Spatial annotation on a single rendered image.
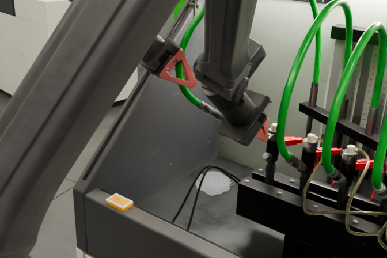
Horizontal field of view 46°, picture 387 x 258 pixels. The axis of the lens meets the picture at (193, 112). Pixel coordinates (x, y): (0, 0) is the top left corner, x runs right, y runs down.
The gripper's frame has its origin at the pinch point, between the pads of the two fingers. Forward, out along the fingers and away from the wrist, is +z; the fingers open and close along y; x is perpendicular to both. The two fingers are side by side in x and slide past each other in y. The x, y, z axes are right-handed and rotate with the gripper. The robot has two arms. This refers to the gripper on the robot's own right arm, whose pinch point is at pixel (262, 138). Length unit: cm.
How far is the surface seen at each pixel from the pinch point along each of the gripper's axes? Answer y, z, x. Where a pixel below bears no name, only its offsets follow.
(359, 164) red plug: 5.7, 9.1, -15.7
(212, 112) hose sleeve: -1.2, -6.5, 9.5
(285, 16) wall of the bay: 34.1, 6.0, 20.2
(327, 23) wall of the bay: 35.9, 8.1, 9.4
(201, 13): 10.4, -23.6, 9.8
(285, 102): 2.8, -14.4, -11.1
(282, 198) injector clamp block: -7.1, 10.3, -4.8
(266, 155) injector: -1.7, 4.6, 0.4
